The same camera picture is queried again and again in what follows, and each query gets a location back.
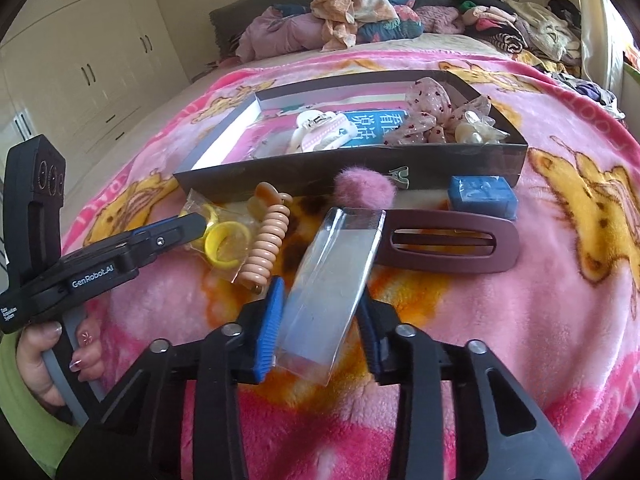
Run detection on cream pearl claw clip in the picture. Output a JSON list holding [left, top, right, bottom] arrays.
[[286, 110, 358, 154]]

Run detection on maroon oval hair clip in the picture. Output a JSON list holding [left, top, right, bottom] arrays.
[[375, 209, 521, 274]]

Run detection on white built-in wardrobe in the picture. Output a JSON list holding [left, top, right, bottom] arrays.
[[1, 0, 189, 190]]

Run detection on pink dotted fabric scrunchie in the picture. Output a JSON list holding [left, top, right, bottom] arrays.
[[383, 77, 510, 146]]

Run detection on bagged yellow rings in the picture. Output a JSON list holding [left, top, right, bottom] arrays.
[[178, 188, 262, 283]]

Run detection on blue rectangular eraser block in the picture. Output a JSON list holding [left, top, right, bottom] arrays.
[[448, 176, 518, 220]]

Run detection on clear plastic packet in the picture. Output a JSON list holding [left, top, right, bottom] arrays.
[[276, 207, 386, 386]]

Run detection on dark cardboard box lid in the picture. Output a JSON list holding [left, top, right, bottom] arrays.
[[172, 69, 530, 205]]

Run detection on pink folded quilt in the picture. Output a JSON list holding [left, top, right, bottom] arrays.
[[234, 6, 326, 63]]

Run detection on person's left hand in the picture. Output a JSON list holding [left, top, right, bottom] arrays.
[[15, 315, 105, 413]]

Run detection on cream curtain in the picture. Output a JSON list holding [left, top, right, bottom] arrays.
[[578, 0, 628, 98]]

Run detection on pink cartoon bear blanket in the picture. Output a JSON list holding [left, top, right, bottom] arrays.
[[63, 50, 639, 479]]

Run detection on orange white crumpled cloth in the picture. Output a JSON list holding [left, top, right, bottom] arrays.
[[310, 0, 399, 51]]

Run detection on peach spiral hair tie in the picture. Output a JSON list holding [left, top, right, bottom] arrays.
[[234, 181, 294, 295]]

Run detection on pile of mixed clothes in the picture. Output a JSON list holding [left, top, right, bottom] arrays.
[[456, 0, 582, 76]]

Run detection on green sleeve left forearm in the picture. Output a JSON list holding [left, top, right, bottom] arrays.
[[0, 334, 79, 478]]

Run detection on pink fluffy pompom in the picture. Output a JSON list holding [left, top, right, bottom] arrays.
[[333, 167, 396, 209]]

